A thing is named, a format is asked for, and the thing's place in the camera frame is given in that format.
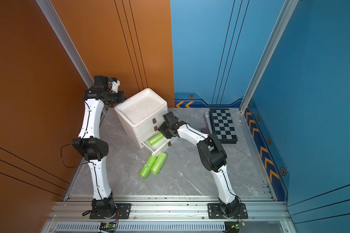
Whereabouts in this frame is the purple cube block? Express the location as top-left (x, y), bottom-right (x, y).
top-left (201, 127), bottom-right (210, 135)

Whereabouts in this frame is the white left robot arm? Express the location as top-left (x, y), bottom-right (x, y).
top-left (72, 88), bottom-right (125, 219)

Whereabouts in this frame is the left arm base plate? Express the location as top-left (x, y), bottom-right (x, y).
top-left (89, 203), bottom-right (131, 220)

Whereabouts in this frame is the right green circuit board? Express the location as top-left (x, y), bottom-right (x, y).
top-left (229, 222), bottom-right (246, 233)

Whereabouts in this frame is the left green circuit board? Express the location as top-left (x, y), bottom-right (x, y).
top-left (98, 222), bottom-right (118, 233)

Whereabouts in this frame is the green circuit board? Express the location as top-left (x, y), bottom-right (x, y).
top-left (98, 222), bottom-right (118, 233)
top-left (229, 222), bottom-right (246, 233)

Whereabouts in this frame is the black white checkerboard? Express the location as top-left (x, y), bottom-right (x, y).
top-left (209, 108), bottom-right (238, 144)

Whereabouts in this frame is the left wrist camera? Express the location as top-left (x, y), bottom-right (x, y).
top-left (93, 76), bottom-right (120, 93)

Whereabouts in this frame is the white three-drawer storage box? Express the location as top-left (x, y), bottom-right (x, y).
top-left (115, 88), bottom-right (168, 148)

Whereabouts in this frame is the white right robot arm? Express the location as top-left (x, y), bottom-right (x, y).
top-left (158, 112), bottom-right (242, 218)

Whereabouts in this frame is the grey microphone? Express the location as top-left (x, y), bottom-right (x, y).
top-left (204, 111), bottom-right (213, 135)

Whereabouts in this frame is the white bottom drawer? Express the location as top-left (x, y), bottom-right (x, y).
top-left (141, 135), bottom-right (178, 157)

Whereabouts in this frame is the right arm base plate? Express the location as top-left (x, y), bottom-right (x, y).
top-left (207, 203), bottom-right (249, 220)

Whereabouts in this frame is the aluminium front rail frame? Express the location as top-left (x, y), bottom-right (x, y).
top-left (42, 195), bottom-right (296, 233)

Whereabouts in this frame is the green trash bag roll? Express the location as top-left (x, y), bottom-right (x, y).
top-left (139, 155), bottom-right (157, 179)
top-left (151, 152), bottom-right (167, 175)
top-left (148, 133), bottom-right (165, 146)

